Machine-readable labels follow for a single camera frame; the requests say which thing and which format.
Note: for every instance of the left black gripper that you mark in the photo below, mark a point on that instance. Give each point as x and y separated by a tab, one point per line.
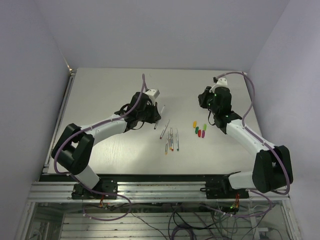
156	115

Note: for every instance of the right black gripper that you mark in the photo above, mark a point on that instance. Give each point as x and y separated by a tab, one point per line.
202	97

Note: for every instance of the blue whiteboard marker pen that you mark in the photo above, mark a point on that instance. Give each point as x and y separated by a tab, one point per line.
157	122

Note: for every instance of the purple whiteboard marker pen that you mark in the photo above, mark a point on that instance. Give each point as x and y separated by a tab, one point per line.
164	129

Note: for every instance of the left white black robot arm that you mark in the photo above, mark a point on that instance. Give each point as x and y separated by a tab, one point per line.
74	147

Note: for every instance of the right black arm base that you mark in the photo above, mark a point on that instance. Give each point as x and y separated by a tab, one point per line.
219	187

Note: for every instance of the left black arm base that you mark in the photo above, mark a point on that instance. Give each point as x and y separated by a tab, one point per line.
105	189

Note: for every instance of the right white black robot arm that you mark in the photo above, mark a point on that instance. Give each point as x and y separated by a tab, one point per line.
272	164

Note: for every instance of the yellow whiteboard marker pen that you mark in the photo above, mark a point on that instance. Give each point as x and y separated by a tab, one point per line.
169	142

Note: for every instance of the red whiteboard marker pen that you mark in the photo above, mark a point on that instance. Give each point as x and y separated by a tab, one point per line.
172	139

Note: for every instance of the orange whiteboard marker pen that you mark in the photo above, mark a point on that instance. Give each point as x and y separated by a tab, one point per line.
167	143

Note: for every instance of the green whiteboard marker pen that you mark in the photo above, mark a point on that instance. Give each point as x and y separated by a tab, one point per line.
177	140

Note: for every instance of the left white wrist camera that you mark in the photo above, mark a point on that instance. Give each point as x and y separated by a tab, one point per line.
152	94

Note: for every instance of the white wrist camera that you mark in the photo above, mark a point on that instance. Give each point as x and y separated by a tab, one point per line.
152	94
220	82

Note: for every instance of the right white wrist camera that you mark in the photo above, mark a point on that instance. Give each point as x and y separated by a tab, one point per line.
220	82

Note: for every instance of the aluminium frame rail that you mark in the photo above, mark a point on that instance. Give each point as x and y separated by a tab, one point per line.
137	192

